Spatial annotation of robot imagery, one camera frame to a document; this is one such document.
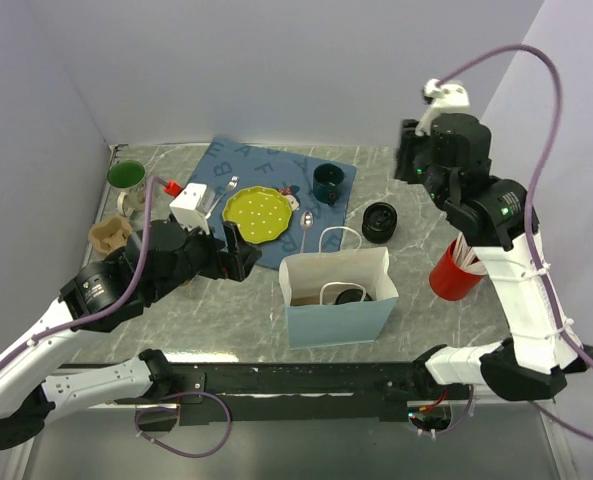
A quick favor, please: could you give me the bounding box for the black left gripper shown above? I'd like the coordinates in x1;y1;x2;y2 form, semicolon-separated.
146;213;261;303

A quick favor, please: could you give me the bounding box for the brown cardboard cup carrier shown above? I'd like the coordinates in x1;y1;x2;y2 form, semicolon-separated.
291;296;320;306

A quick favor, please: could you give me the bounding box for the stack of black cup lids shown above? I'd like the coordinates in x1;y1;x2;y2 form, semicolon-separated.
361;202;398;244

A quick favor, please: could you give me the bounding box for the light blue paper bag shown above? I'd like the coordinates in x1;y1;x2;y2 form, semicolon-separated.
278;246;399;350

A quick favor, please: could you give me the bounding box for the black plastic cup lid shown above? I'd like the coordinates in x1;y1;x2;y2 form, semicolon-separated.
334;288;372;305

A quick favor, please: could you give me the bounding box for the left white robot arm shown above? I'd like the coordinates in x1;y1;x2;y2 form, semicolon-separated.
0;220;262;451

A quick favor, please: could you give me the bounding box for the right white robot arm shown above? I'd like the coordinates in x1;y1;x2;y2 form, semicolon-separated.
394;113;593;401

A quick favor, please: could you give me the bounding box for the green polka dot plate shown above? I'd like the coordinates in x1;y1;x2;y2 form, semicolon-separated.
222;186;292;245

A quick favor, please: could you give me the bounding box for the silver fork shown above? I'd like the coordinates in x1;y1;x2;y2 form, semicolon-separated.
205;176;239;219

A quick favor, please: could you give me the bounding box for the blue letter placemat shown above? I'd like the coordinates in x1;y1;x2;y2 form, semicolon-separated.
189;137;356;270

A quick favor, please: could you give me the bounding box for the small cartoon figure toy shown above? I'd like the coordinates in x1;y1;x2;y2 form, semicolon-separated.
279;185;300;211

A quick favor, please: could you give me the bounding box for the silver spoon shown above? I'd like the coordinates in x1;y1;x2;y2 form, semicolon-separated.
299;211;314;253

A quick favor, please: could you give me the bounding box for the dark teal mug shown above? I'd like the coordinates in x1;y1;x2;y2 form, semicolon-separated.
312;163;345;206

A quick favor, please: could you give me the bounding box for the red cup with stirrers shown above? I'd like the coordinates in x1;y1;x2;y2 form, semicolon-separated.
429;240;485;301

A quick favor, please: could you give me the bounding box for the green interior floral mug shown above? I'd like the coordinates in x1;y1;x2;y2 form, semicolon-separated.
107;160;146;218

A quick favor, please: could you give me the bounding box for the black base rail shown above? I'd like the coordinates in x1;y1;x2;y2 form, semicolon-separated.
113;363;477;426

